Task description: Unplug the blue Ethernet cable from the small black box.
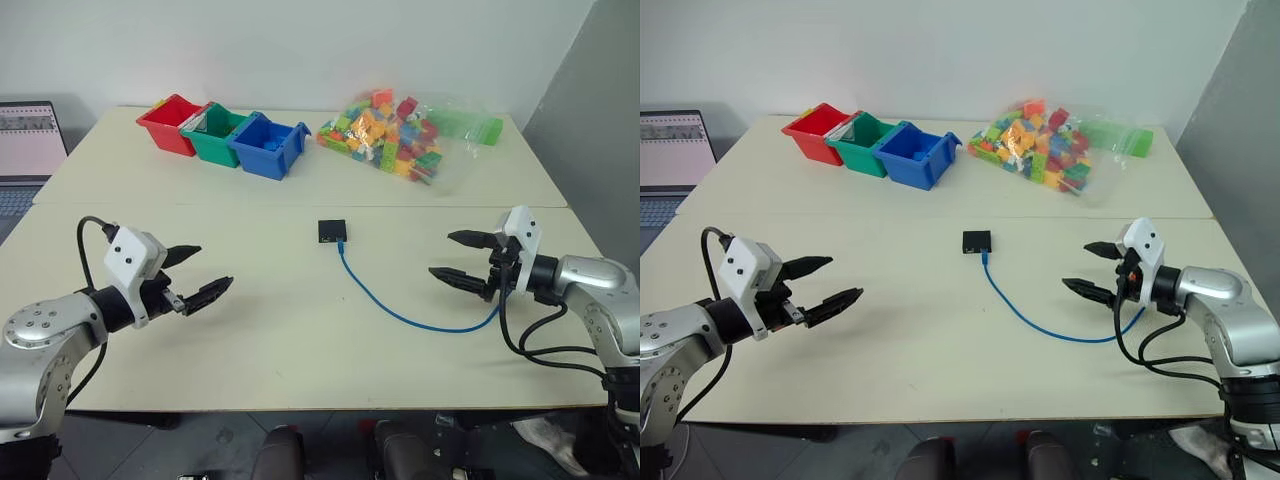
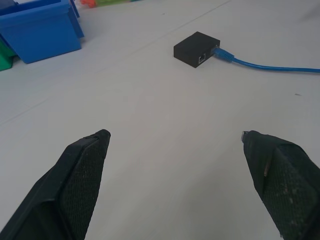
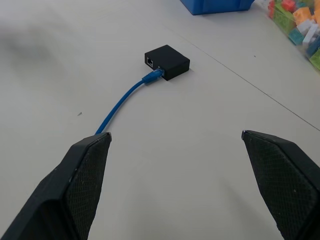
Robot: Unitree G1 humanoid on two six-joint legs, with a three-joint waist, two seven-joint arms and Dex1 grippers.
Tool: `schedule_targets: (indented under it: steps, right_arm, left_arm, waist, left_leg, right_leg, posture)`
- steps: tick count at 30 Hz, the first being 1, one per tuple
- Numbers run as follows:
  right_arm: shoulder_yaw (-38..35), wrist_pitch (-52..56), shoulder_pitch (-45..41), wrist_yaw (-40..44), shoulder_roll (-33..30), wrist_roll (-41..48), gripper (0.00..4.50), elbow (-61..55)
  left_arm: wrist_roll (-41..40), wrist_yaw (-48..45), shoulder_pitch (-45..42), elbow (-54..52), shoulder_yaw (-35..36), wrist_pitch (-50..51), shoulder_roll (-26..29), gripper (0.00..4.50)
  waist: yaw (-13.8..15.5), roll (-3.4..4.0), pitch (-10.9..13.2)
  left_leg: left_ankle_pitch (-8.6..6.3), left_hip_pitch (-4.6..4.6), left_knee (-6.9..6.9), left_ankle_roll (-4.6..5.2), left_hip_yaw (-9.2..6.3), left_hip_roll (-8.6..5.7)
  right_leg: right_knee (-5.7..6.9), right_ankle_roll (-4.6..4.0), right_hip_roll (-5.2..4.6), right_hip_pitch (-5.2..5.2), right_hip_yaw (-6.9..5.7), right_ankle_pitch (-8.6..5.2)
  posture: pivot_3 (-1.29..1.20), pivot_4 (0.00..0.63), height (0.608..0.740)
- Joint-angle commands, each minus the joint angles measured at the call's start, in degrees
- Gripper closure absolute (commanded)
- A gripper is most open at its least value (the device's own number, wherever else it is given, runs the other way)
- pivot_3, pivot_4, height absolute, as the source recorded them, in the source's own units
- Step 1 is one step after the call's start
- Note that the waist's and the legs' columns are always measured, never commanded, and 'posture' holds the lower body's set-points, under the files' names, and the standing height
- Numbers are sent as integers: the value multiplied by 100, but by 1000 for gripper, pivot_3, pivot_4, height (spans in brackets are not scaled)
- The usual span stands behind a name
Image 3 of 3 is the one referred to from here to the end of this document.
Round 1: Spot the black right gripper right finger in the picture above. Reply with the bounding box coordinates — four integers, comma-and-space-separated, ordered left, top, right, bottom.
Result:
241, 129, 320, 240

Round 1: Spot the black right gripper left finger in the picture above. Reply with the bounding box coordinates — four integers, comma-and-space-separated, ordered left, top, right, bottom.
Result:
0, 131, 113, 240

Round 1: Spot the small black network box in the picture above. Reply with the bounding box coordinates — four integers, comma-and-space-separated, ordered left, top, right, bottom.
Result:
144, 44, 191, 82

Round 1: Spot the clear bag of toy bricks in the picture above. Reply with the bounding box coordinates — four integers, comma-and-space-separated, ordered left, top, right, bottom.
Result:
261, 0, 320, 74

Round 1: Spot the blue plastic bin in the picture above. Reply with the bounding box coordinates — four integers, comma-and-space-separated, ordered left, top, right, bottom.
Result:
179, 0, 256, 16

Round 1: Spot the blue Ethernet cable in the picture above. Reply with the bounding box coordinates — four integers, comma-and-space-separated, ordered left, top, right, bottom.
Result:
94, 68, 165, 136

